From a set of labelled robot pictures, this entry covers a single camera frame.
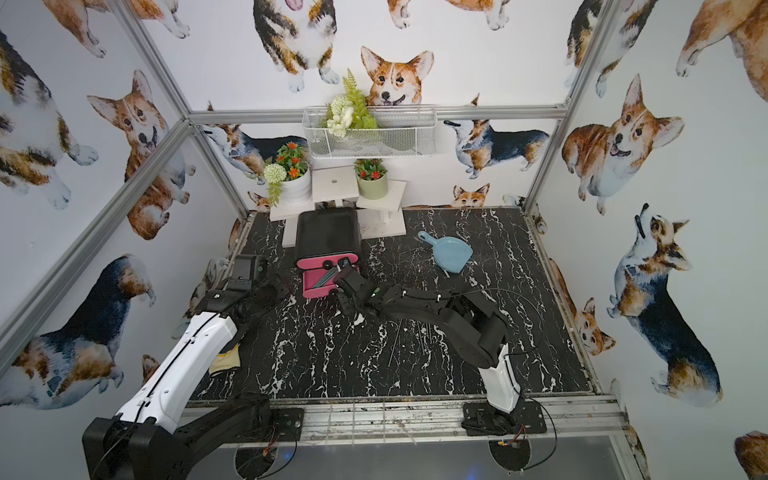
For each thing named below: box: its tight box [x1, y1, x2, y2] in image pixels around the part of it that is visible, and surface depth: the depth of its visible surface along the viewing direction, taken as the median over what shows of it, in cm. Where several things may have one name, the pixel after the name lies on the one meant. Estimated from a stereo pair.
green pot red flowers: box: [354, 158, 388, 200], surface depth 99 cm
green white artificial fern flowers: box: [321, 68, 379, 139], surface depth 82 cm
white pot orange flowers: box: [263, 141, 312, 207], surface depth 95 cm
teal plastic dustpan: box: [418, 231, 473, 273], surface depth 110 cm
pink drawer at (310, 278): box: [302, 269, 338, 299], surface depth 92 cm
